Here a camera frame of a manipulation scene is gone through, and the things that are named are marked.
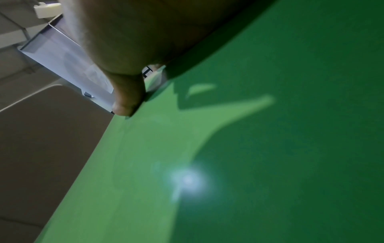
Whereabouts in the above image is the person's right hand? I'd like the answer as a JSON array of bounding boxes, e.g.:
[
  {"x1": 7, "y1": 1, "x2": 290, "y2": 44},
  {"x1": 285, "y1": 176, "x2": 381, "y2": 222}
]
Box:
[{"x1": 60, "y1": 0, "x2": 256, "y2": 117}]

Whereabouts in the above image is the glossy green folder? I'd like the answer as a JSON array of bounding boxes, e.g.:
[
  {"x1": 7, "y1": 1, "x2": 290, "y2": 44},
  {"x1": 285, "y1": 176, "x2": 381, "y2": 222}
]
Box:
[{"x1": 34, "y1": 0, "x2": 384, "y2": 243}]

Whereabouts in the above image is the recessed ceiling light fixture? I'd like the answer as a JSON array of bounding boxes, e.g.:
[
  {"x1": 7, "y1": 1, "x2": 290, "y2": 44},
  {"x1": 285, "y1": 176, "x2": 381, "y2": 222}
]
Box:
[{"x1": 18, "y1": 22, "x2": 116, "y2": 114}]

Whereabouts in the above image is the small white ceiling fixture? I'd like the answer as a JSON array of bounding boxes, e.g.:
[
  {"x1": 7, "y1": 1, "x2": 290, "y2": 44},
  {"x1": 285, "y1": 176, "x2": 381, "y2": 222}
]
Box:
[{"x1": 33, "y1": 2, "x2": 63, "y2": 18}]

